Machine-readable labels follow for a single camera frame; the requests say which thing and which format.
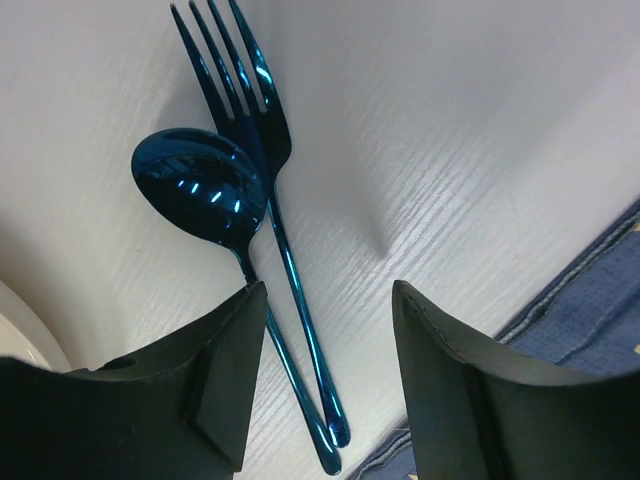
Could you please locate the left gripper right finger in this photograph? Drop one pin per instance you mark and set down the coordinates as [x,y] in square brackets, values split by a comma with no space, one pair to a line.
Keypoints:
[478,409]

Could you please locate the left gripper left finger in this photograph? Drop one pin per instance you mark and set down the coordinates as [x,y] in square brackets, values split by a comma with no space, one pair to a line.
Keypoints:
[178,408]

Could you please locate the blue fish placemat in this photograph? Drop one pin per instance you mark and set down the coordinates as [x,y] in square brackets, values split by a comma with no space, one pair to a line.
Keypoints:
[586,319]

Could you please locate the blue metallic fork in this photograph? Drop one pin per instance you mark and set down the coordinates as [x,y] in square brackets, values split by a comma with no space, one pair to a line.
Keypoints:
[256,122]

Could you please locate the cream round plate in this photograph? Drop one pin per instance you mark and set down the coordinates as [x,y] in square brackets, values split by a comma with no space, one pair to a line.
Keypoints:
[25,337]

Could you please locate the blue metallic spoon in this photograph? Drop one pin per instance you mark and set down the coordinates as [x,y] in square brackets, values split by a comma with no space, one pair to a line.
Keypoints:
[205,185]

